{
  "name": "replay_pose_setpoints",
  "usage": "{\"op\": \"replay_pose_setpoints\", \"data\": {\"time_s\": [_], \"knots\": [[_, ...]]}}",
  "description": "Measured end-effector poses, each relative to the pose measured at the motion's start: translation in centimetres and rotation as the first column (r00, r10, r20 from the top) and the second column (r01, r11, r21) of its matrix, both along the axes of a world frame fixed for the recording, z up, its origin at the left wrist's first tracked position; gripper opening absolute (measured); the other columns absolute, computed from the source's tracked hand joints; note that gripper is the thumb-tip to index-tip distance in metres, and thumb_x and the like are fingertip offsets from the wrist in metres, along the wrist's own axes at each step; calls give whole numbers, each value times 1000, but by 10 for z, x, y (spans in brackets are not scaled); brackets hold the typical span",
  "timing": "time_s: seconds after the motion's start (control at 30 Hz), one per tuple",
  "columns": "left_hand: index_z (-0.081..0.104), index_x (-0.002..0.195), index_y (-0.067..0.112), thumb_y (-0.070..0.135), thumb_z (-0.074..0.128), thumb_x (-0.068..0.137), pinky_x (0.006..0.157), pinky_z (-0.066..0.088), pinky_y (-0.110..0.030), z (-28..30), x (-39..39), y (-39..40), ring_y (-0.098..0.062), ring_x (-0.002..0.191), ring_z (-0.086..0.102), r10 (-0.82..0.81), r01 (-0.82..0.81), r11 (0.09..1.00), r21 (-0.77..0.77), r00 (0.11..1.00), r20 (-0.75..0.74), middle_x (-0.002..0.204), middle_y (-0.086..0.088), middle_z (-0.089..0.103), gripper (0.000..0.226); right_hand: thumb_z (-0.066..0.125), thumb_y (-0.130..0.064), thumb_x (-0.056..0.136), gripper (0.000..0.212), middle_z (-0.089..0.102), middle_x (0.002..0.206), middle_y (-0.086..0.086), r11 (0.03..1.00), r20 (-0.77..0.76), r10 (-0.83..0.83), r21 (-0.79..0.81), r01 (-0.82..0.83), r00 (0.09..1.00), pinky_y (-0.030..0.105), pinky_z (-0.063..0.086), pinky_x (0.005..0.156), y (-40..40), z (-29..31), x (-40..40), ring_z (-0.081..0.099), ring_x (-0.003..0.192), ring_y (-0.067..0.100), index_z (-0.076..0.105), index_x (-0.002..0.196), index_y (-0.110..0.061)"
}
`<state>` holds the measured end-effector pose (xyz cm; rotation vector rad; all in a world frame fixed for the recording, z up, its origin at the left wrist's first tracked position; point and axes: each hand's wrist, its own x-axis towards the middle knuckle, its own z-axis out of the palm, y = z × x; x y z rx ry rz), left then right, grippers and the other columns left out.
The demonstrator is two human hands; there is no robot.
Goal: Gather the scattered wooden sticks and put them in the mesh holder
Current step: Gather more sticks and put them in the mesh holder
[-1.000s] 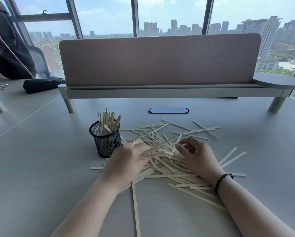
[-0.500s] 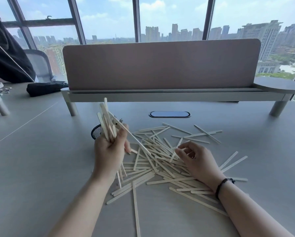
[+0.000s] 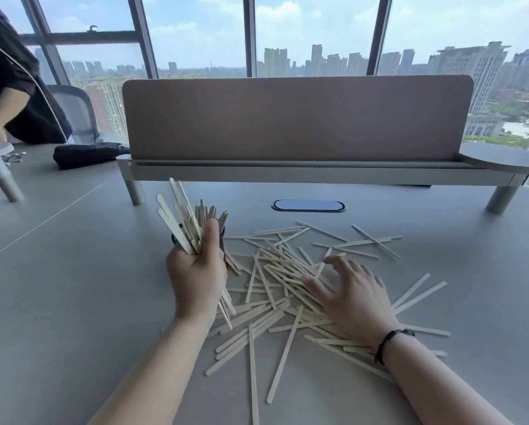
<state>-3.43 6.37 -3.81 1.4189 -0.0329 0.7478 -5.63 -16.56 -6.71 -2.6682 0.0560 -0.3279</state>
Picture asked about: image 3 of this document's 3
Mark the person's left hand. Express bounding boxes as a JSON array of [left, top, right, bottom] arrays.
[[165, 218, 228, 323]]

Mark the person's right hand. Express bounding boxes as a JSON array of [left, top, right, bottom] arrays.
[[300, 255, 400, 350]]

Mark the black mesh pen cup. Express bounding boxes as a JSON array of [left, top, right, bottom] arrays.
[[171, 230, 227, 266]]

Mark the gathered wooden stick bunch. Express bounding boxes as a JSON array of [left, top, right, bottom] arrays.
[[193, 200, 230, 231], [156, 177, 238, 331]]

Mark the pile of wooden sticks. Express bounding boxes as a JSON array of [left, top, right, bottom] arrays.
[[204, 220, 451, 425]]

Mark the person's left forearm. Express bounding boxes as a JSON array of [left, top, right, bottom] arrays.
[[89, 313, 217, 425]]

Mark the person's right forearm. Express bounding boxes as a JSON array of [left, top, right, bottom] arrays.
[[379, 334, 513, 425]]

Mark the grey desk shelf riser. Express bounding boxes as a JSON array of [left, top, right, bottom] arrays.
[[0, 141, 25, 203], [116, 142, 529, 215]]

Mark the black fabric bag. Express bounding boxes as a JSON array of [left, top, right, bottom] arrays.
[[53, 143, 131, 171]]

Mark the grey mesh office chair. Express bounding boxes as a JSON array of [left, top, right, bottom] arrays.
[[47, 84, 100, 145]]

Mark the black cord bracelet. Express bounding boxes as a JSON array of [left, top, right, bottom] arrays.
[[374, 328, 417, 366]]

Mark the oval desk cable grommet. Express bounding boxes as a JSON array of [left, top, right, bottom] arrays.
[[271, 199, 348, 213]]

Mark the dark window frame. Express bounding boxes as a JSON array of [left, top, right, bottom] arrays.
[[18, 0, 529, 155]]

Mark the thin white cable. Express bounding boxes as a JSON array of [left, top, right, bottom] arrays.
[[0, 31, 68, 142]]

